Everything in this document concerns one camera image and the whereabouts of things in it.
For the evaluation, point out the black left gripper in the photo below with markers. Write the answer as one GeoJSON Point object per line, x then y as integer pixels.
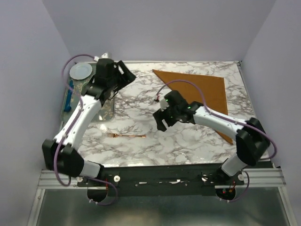
{"type": "Point", "coordinates": [127, 76]}

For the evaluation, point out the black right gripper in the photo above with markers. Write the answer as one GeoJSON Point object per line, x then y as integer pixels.
{"type": "Point", "coordinates": [160, 115]}

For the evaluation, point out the orange-brown cloth napkin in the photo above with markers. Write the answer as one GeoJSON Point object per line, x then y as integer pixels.
{"type": "Point", "coordinates": [212, 87]}

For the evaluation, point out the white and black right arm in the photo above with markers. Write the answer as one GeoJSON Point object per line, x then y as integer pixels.
{"type": "Point", "coordinates": [251, 141]}

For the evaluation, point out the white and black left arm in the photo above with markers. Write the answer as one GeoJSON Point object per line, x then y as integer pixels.
{"type": "Point", "coordinates": [60, 153]}

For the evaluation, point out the floral teal serving tray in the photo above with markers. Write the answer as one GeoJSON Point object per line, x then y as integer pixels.
{"type": "Point", "coordinates": [105, 113]}

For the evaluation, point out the white round plate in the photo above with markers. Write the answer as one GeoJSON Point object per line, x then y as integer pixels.
{"type": "Point", "coordinates": [80, 71]}

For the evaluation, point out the copper fork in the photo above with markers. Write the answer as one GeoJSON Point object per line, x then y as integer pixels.
{"type": "Point", "coordinates": [114, 135]}

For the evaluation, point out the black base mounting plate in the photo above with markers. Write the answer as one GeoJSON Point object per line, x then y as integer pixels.
{"type": "Point", "coordinates": [189, 179]}

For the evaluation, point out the blue plastic utensil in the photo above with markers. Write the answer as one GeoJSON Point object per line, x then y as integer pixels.
{"type": "Point", "coordinates": [67, 107]}

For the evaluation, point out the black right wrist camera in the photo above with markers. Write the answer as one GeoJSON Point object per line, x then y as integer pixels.
{"type": "Point", "coordinates": [174, 99]}

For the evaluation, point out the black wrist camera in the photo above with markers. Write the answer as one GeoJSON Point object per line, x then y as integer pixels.
{"type": "Point", "coordinates": [174, 99]}
{"type": "Point", "coordinates": [104, 67]}

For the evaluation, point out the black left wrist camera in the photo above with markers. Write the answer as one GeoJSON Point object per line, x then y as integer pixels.
{"type": "Point", "coordinates": [104, 67]}

